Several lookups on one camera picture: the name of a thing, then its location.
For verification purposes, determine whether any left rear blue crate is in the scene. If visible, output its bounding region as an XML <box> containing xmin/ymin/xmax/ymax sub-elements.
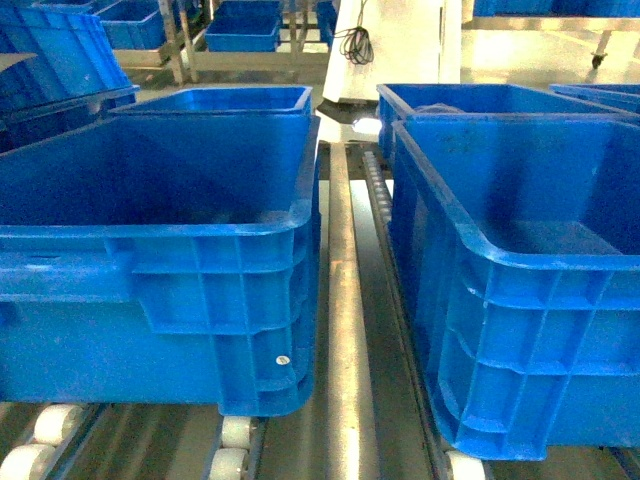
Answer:
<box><xmin>109</xmin><ymin>85</ymin><xmax>313</xmax><ymax>116</ymax></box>

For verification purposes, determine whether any left front blue crate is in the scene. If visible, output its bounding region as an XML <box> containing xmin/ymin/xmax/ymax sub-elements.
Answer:
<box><xmin>1</xmin><ymin>114</ymin><xmax>320</xmax><ymax>417</ymax></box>

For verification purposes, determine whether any blue crate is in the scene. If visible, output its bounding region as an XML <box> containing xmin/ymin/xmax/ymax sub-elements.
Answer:
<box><xmin>377</xmin><ymin>83</ymin><xmax>628</xmax><ymax>161</ymax></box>
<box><xmin>1</xmin><ymin>114</ymin><xmax>320</xmax><ymax>417</ymax></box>
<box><xmin>109</xmin><ymin>85</ymin><xmax>313</xmax><ymax>116</ymax></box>
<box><xmin>389</xmin><ymin>115</ymin><xmax>639</xmax><ymax>460</ymax></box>
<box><xmin>549</xmin><ymin>84</ymin><xmax>640</xmax><ymax>114</ymax></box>

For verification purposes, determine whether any far blue bin centre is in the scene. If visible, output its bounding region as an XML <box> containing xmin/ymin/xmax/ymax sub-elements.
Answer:
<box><xmin>204</xmin><ymin>1</ymin><xmax>282</xmax><ymax>53</ymax></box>

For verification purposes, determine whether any right rear blue crate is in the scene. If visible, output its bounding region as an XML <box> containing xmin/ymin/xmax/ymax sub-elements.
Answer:
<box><xmin>377</xmin><ymin>83</ymin><xmax>628</xmax><ymax>161</ymax></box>

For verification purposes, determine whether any far right blue crate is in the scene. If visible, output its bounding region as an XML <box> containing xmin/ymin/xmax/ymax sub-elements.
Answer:
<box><xmin>549</xmin><ymin>84</ymin><xmax>640</xmax><ymax>114</ymax></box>

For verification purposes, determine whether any steel roller shelf frame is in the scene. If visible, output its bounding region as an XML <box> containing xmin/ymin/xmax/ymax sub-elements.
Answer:
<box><xmin>0</xmin><ymin>140</ymin><xmax>640</xmax><ymax>480</ymax></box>

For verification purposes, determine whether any right front blue crate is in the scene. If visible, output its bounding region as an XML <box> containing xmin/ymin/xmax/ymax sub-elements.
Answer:
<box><xmin>389</xmin><ymin>115</ymin><xmax>639</xmax><ymax>460</ymax></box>

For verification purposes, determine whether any white pillar with cables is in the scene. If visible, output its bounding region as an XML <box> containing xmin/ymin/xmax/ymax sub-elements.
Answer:
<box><xmin>318</xmin><ymin>1</ymin><xmax>463</xmax><ymax>124</ymax></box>

